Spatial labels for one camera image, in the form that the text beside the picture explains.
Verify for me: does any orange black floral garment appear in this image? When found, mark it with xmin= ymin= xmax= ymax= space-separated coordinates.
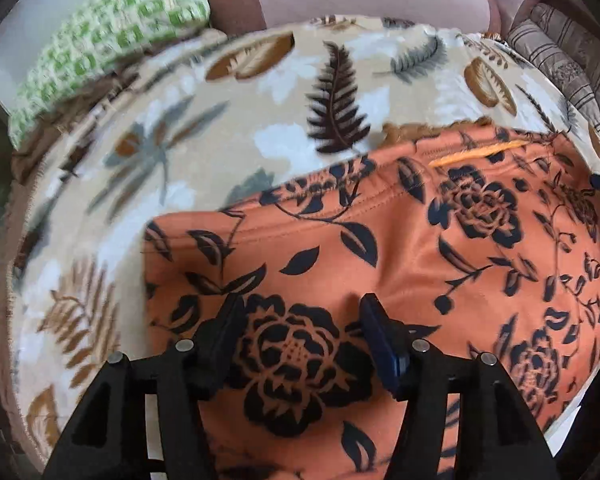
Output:
xmin=144 ymin=127 xmax=600 ymax=479

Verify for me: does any beige leaf print blanket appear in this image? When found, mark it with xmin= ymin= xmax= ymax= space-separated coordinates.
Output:
xmin=0 ymin=16 xmax=600 ymax=468

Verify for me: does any striped brown grey pillow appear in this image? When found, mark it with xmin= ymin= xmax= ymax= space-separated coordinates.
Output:
xmin=506 ymin=3 xmax=600 ymax=134

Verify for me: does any green white patterned pillow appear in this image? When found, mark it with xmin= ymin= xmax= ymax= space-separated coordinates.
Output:
xmin=8 ymin=0 xmax=210 ymax=148

